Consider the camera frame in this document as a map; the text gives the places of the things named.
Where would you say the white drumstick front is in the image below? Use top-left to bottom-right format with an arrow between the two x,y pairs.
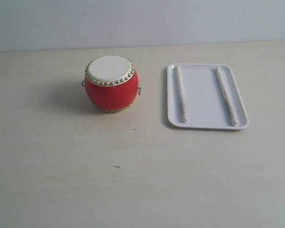
175,65 -> 189,123

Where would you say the small red drum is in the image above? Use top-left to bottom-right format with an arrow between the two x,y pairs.
82,55 -> 141,113

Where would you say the white rectangular plastic tray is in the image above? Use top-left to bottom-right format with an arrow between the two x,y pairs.
167,63 -> 249,130

